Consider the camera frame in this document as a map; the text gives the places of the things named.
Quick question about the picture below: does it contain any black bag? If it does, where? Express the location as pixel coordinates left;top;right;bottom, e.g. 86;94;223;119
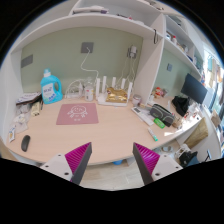
172;96;189;116

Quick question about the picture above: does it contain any dark pencil case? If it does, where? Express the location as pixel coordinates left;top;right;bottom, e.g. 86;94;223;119
150;104;174;127

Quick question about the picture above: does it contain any green white marker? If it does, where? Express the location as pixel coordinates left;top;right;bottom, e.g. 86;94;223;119
148;128;158;141

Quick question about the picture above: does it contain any white wall charger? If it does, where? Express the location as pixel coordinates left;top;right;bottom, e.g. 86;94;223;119
127;45;137;59

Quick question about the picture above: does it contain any grey wall switch plate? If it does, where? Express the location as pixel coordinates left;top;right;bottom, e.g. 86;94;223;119
21;55;33;68

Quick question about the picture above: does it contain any small grey cup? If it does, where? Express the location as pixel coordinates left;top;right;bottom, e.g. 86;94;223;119
132;94;141;106

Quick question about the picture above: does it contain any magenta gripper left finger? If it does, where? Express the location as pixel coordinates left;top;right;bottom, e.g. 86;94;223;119
39;142;93;186

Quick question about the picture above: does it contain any clear plastic jar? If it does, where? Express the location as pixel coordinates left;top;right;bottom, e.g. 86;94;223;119
84;80;94;101

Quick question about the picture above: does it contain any black monitor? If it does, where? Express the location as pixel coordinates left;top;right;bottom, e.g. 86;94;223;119
181;74;207;104

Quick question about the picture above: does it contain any pink mouse pad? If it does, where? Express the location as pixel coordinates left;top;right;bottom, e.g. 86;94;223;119
56;103;98;125

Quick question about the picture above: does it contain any white remote keyboard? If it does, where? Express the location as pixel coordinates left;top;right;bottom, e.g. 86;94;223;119
132;107;154;126

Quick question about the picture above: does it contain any white cable bundle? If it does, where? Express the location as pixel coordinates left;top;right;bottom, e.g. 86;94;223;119
64;79;85;100

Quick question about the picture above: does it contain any green tube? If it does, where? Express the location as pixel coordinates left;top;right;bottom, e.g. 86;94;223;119
154;118;165;129

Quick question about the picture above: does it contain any black computer mouse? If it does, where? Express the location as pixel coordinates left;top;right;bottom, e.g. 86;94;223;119
21;135;31;152

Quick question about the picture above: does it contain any grey wall socket plate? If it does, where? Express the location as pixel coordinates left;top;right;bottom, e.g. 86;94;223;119
81;42;94;53

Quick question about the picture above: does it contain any gold foil packet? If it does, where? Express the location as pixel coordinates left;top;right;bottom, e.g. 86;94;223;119
106;87;127;103

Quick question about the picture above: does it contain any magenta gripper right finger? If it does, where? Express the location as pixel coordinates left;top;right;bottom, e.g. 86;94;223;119
132;142;184;186

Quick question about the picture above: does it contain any pile of snack packets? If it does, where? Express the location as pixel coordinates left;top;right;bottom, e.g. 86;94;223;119
8;92;41;142

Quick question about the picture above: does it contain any blue detergent bottle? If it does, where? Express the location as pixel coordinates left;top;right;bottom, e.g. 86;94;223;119
40;69;63;104

